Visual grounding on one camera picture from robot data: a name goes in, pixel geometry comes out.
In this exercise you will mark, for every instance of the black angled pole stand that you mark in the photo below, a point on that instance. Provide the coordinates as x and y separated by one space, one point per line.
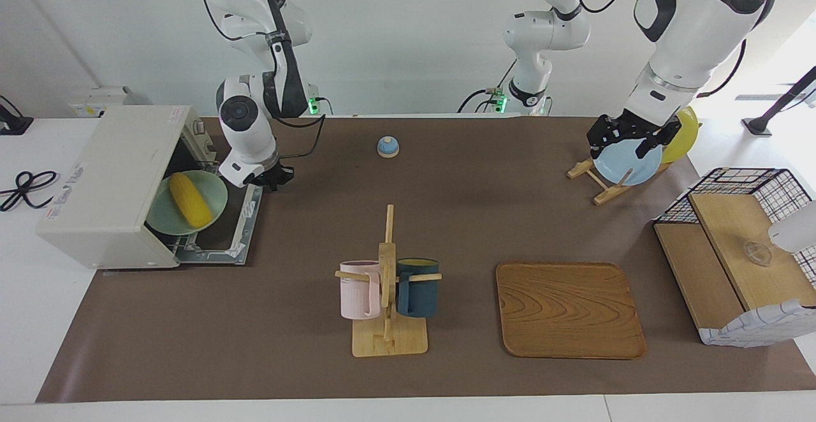
774 113

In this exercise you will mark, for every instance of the brown table mat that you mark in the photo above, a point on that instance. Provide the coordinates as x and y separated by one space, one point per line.
287 333

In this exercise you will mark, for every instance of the green lit connector box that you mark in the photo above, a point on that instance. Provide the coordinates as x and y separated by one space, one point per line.
312 104
498 100

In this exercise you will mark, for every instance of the beige toaster oven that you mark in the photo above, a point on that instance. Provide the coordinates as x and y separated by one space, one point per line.
108 180

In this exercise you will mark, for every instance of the yellow round plate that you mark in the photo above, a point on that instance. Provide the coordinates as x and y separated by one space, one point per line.
685 135

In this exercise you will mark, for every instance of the small blue call bell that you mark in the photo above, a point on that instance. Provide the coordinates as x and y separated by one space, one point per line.
388 148

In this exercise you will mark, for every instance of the white box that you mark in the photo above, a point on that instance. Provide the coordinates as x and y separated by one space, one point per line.
95 100

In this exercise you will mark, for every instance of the black clamp stand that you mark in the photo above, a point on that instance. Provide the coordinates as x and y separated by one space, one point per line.
16 125

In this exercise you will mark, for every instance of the light blue round plate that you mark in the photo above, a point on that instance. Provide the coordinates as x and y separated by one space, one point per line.
625 164

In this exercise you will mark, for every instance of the dark blue mug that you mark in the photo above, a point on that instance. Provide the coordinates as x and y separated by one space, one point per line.
417 291

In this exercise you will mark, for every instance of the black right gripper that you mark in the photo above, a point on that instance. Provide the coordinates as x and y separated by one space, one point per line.
274 175

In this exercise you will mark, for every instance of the yellow corn cob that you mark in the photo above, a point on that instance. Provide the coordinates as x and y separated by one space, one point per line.
190 202

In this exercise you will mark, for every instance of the pale green round plate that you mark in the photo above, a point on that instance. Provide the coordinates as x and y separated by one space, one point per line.
213 192

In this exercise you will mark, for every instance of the wooden plate rack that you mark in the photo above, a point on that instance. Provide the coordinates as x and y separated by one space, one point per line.
609 194

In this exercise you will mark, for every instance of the white rounded object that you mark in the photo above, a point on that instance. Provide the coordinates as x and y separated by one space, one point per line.
794 231

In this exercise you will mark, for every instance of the small clear glass bowl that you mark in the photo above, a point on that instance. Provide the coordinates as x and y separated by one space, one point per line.
758 254

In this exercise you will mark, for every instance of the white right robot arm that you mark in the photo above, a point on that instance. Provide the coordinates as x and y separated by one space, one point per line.
248 135

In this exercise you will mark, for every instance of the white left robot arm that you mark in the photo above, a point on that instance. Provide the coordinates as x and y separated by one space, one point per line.
688 33

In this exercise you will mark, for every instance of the pink mug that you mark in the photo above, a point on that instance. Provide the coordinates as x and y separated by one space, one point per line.
357 291

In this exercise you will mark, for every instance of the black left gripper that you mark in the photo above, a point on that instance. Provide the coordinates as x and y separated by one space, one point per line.
631 125

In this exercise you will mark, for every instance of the wooden mug tree stand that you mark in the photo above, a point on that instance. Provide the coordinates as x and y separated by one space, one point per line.
389 339

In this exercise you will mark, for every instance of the brown wooden tray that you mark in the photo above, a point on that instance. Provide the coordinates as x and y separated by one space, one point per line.
570 310

